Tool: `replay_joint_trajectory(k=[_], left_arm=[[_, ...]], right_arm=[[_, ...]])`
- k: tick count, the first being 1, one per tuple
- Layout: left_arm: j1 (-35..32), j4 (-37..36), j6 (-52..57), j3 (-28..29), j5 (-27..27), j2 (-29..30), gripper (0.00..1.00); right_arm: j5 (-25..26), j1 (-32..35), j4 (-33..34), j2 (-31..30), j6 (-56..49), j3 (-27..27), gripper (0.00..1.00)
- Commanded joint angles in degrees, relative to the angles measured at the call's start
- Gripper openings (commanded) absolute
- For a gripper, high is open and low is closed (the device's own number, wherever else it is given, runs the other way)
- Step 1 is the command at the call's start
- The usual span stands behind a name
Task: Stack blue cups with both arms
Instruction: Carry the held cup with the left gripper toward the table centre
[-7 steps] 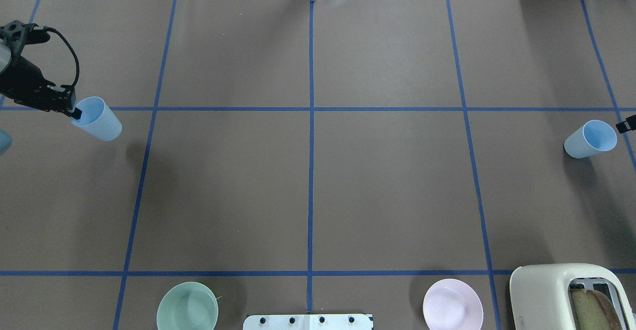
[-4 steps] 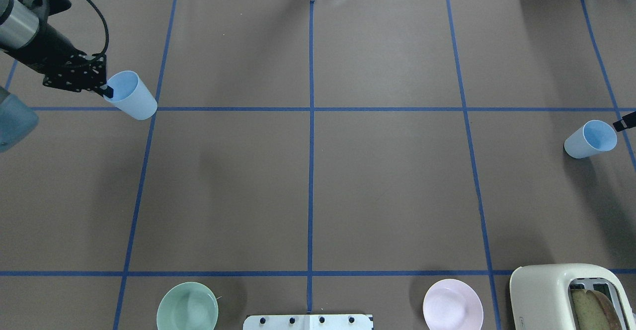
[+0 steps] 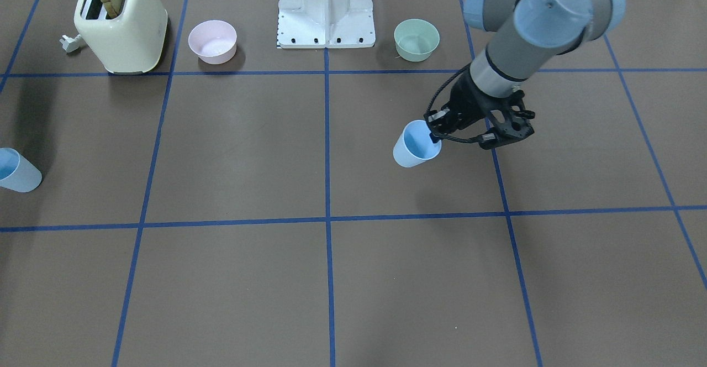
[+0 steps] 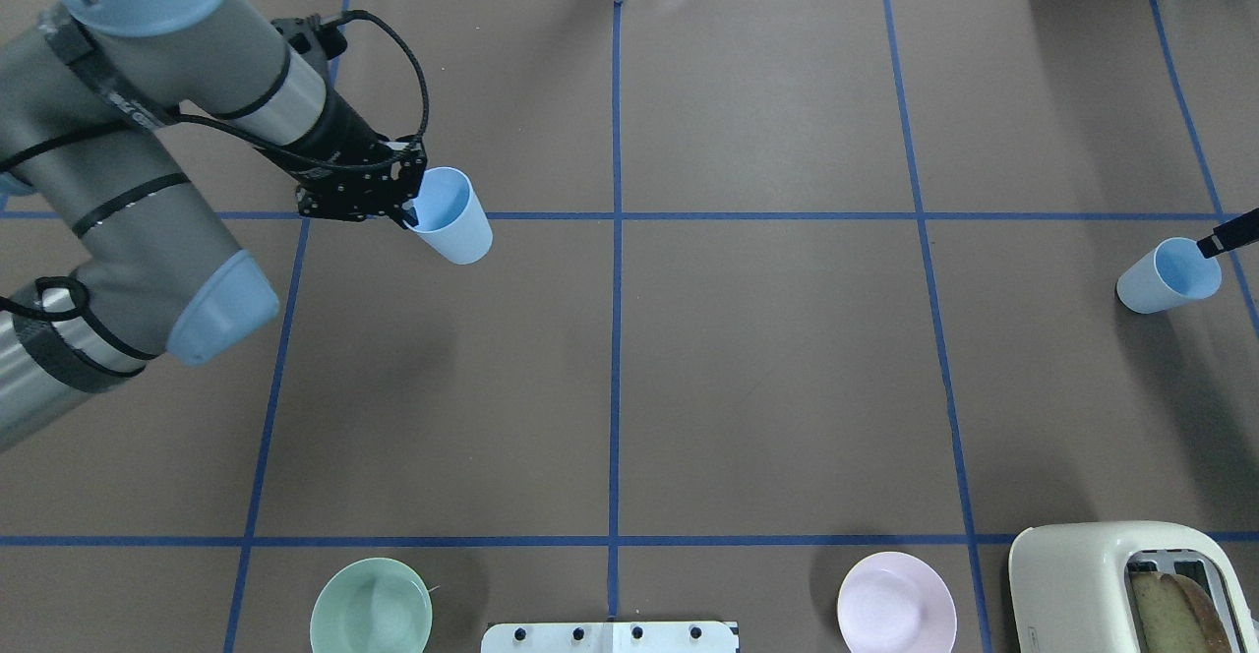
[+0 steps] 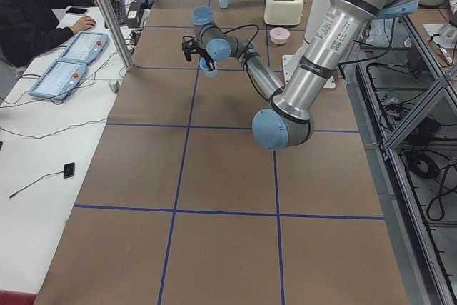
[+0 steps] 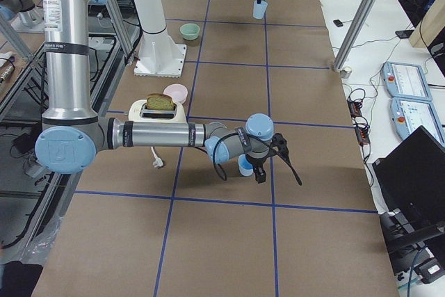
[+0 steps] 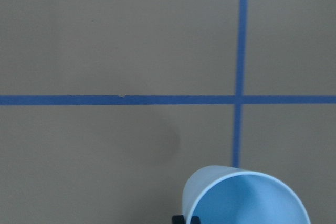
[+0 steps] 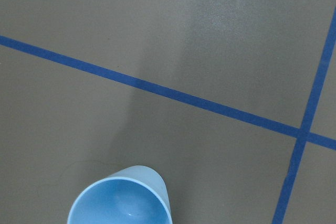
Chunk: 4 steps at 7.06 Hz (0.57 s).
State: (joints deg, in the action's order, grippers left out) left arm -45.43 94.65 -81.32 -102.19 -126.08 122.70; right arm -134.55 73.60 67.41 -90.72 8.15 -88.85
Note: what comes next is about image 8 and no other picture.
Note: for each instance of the light blue cup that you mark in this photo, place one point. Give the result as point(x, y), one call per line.
point(136, 194)

